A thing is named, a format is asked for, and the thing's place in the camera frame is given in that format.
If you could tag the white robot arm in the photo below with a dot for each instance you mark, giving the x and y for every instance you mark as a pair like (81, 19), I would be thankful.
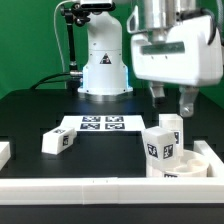
(104, 74)

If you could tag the white marker sheet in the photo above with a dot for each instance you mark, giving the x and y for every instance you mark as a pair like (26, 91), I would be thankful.
(104, 122)

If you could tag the white front rail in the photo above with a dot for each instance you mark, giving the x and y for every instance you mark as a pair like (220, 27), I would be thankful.
(85, 191)

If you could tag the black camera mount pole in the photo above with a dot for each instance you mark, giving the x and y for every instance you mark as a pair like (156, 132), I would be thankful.
(73, 15)

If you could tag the white rail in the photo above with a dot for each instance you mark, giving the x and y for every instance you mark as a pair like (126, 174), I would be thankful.
(216, 166)
(85, 191)

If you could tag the white round stool seat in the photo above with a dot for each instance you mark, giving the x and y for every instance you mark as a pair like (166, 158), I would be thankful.
(192, 164)

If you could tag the white block at left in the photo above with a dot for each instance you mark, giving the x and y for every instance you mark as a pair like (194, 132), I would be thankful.
(5, 153)

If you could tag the white right rail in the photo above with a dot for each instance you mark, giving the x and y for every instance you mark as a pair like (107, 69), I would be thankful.
(216, 166)

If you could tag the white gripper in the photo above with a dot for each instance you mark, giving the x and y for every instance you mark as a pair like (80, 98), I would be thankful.
(184, 59)

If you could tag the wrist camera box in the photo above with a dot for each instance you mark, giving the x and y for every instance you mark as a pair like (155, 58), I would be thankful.
(133, 21)

